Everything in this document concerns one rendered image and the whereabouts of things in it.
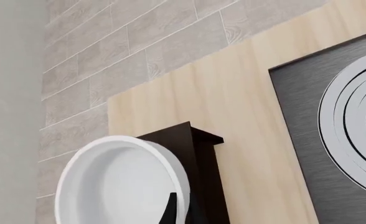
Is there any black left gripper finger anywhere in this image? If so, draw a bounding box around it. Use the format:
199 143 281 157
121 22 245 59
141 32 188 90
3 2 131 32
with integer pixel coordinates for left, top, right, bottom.
159 192 178 224

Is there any dark brown wooden cabinet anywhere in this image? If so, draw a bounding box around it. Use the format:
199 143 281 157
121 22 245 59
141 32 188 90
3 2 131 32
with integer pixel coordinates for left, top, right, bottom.
136 121 231 224

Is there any flat black stove plate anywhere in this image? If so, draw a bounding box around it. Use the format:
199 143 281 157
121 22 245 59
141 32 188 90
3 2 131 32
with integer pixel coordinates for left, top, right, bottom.
268 29 366 224

